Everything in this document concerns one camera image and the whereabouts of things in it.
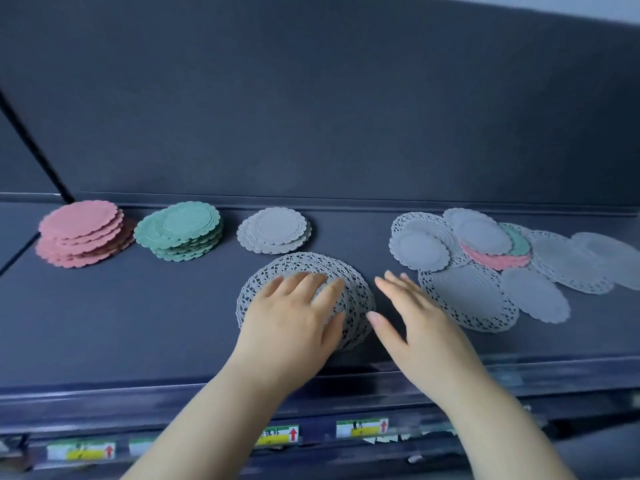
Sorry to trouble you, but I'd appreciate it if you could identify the person's left hand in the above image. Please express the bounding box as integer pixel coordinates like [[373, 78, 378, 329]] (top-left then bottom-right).
[[227, 272, 347, 393]]

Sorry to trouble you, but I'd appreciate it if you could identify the person's right hand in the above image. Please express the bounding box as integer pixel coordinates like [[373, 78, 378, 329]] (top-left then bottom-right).
[[366, 270, 499, 414]]

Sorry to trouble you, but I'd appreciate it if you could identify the stack of green coasters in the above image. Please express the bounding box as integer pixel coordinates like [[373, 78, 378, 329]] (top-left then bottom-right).
[[133, 201, 225, 263]]

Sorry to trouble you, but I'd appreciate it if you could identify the mixed pile of coasters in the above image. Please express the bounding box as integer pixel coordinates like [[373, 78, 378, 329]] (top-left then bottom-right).
[[389, 208, 640, 335]]

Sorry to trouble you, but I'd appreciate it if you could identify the stack of pink coasters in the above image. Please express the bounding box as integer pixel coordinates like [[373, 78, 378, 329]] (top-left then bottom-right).
[[35, 200, 137, 269]]

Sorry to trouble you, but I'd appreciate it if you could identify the person's left forearm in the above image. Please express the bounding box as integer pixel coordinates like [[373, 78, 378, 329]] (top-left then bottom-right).
[[119, 364, 301, 480]]

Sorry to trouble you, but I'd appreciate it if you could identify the row of hanging white packets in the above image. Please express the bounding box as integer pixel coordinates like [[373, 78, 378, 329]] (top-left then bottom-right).
[[362, 427, 459, 445]]

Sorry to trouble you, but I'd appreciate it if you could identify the black slotted shelf upright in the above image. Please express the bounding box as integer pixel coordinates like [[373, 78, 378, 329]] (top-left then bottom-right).
[[0, 87, 76, 205]]

